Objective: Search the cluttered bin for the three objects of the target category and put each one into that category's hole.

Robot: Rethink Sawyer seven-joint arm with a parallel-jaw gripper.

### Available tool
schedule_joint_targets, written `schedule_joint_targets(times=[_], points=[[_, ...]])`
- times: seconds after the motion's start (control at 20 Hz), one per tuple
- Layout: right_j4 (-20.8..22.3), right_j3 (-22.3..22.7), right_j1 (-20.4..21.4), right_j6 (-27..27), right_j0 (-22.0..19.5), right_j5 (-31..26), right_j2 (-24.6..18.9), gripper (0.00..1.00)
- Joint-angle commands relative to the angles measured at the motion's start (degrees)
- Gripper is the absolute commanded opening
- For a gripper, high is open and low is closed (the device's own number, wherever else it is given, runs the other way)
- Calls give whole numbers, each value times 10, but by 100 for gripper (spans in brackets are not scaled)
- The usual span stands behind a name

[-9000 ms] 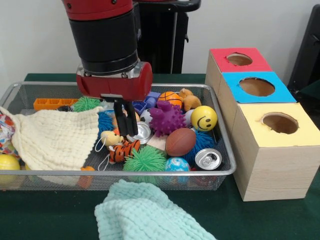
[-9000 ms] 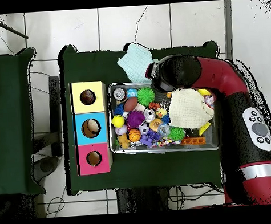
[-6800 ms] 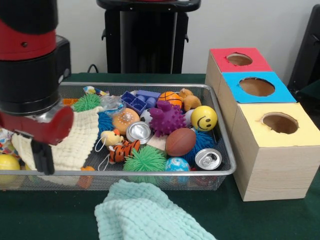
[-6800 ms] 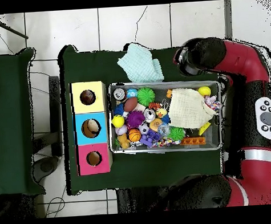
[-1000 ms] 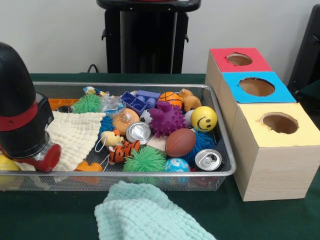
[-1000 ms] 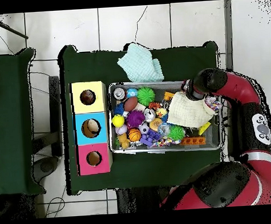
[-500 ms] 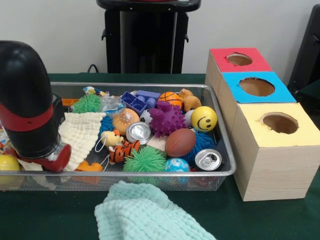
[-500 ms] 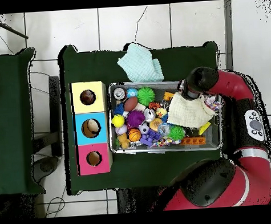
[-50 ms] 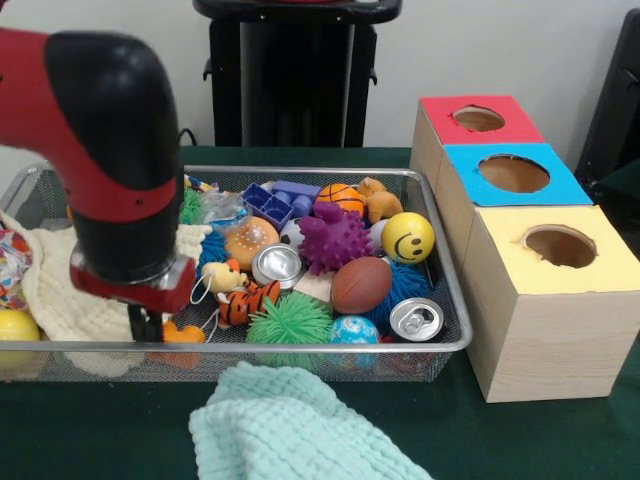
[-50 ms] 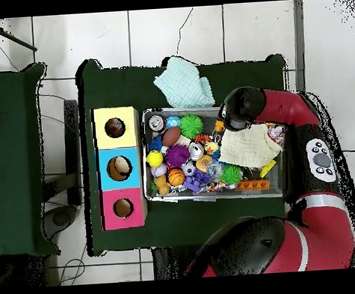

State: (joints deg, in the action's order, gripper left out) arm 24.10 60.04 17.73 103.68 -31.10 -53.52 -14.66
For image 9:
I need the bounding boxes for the orange tiger plush toy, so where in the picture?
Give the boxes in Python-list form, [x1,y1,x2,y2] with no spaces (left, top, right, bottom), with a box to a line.
[215,278,283,327]

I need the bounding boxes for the mint green knitted cloth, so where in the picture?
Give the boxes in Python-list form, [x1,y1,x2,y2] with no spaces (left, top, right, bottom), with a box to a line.
[190,358,431,480]

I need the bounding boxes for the silver drink can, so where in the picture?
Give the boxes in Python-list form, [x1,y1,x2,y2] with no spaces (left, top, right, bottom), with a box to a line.
[390,296,445,341]

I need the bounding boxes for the green spiky ball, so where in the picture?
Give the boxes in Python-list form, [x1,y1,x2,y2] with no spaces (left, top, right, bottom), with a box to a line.
[180,188,207,227]
[247,292,334,371]

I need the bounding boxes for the yellow smiley face ball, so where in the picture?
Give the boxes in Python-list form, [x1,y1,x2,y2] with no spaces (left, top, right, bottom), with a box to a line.
[382,211,436,264]

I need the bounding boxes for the cream knitted cloth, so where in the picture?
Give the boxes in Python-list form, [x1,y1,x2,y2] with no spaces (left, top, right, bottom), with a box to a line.
[0,212,213,377]

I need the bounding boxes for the wooden box with three holes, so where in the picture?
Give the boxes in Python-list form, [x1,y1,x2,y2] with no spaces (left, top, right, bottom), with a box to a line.
[410,95,640,403]

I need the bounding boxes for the blue globe ball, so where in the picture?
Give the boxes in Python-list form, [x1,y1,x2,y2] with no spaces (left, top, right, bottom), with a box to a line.
[330,314,381,369]

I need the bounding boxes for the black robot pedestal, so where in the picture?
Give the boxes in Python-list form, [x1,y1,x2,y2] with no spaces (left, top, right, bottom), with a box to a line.
[193,0,403,149]

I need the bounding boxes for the orange toy basketball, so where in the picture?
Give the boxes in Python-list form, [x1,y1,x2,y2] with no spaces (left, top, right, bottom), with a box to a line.
[316,181,369,215]

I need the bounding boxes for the white multicolour print cloth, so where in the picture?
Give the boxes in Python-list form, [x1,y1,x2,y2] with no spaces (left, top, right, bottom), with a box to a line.
[0,228,34,311]

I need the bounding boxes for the shallow wire mesh bin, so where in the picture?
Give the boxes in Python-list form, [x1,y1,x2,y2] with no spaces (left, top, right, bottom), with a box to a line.
[0,163,473,383]

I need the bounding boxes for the brown toy football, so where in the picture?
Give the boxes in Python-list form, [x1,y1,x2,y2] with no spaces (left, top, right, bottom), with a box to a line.
[331,254,393,314]

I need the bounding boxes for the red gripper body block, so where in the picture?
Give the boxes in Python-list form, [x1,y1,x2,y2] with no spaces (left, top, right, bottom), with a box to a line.
[70,255,199,317]

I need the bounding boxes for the purple spiky ball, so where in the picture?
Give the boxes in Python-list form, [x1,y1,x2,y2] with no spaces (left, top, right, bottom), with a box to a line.
[298,200,374,273]

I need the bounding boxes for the plain yellow ball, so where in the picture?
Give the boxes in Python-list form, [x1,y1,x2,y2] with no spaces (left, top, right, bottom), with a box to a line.
[0,308,43,373]

